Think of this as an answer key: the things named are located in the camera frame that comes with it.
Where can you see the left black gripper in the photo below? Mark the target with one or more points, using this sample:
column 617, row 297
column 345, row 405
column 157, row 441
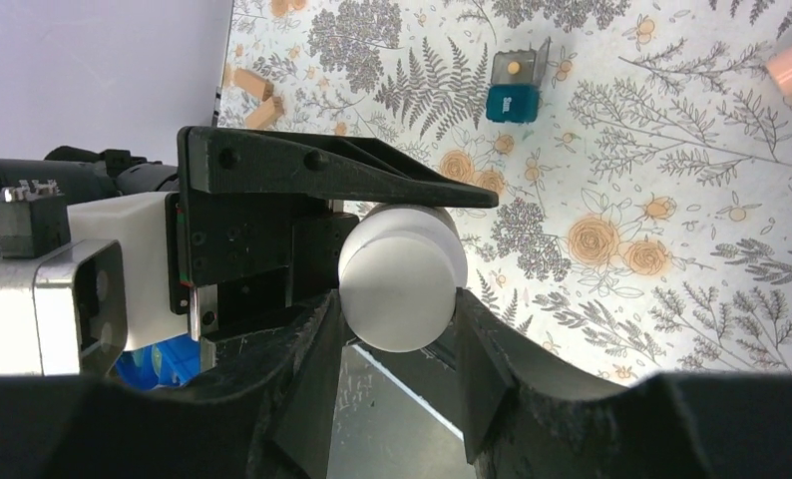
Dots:
column 234, row 258

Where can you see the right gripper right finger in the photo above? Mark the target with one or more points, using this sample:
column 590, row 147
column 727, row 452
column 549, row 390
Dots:
column 528, row 414

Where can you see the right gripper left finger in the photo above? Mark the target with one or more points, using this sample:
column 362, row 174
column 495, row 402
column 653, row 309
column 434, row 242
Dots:
column 267, row 413

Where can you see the white pill bottle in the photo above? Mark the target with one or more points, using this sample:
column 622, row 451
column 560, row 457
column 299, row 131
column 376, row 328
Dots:
column 398, row 273

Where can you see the blue storage bin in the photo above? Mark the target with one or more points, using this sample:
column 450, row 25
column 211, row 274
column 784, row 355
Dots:
column 170, row 363

